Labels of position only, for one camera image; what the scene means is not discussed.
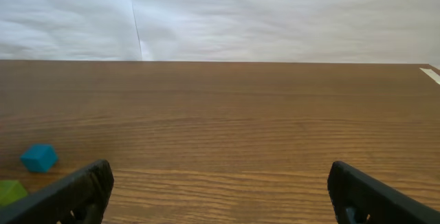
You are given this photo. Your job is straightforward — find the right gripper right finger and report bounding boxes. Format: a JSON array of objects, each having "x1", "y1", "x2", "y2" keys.
[{"x1": 327, "y1": 160, "x2": 440, "y2": 224}]

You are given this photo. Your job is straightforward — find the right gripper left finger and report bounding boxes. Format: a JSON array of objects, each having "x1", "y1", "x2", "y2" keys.
[{"x1": 0, "y1": 159, "x2": 115, "y2": 224}]

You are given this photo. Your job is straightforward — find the blue cube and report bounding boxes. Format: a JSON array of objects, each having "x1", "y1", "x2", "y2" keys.
[{"x1": 19, "y1": 144, "x2": 59, "y2": 174}]

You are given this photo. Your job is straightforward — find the green cube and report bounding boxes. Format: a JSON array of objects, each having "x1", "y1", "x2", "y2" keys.
[{"x1": 0, "y1": 179, "x2": 29, "y2": 208}]

